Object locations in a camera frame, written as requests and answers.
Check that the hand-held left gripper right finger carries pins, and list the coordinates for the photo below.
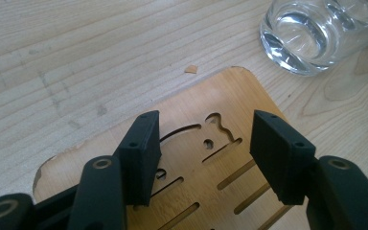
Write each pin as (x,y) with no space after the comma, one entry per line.
(281,156)

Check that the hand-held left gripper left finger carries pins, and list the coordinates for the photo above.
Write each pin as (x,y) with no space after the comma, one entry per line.
(139,159)

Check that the small wood chip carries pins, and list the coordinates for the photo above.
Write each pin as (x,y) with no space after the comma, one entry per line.
(191,69)

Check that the slotted wooden coaster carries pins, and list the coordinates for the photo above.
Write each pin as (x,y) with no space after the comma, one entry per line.
(204,102)

